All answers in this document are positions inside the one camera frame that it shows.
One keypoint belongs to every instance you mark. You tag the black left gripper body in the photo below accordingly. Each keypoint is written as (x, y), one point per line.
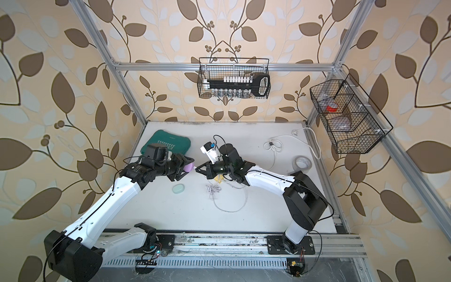
(170, 167)

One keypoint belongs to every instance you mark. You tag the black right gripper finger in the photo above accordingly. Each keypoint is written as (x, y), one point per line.
(207, 174)
(208, 166)

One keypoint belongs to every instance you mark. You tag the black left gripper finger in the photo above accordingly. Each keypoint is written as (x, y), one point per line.
(186, 160)
(181, 174)

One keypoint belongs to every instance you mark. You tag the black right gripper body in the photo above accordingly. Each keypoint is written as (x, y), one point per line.
(221, 168)

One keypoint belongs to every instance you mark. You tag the pink earbud case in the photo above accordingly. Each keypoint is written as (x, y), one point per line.
(189, 167)

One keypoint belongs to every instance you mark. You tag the yellow charger plug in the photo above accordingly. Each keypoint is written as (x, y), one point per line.
(219, 179)

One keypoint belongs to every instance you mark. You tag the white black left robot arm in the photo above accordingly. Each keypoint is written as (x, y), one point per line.
(77, 253)

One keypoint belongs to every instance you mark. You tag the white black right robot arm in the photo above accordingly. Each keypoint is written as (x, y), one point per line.
(306, 204)

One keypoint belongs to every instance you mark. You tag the mint green earbud case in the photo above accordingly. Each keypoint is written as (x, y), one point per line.
(178, 188)

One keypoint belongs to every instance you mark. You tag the green plastic tool case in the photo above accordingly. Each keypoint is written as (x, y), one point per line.
(174, 143)

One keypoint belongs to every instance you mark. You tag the black box on table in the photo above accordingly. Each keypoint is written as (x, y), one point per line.
(296, 174)

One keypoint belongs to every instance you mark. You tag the white tape roll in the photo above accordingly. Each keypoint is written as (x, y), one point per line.
(302, 163)

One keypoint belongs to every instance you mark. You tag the red object in basket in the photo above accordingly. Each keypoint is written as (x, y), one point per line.
(332, 108)

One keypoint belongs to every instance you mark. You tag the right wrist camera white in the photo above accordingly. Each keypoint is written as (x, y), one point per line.
(210, 150)

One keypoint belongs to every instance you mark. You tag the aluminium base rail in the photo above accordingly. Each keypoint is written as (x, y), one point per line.
(241, 251)

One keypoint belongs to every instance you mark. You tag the black socket set rail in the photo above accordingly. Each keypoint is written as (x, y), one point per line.
(246, 86)

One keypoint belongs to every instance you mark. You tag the black wire basket back wall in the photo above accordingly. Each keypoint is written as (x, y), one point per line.
(217, 67)

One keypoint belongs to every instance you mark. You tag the black wire basket wall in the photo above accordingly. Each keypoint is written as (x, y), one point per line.
(359, 124)
(217, 67)

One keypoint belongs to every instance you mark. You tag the black wire basket right wall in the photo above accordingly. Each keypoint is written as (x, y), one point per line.
(359, 124)

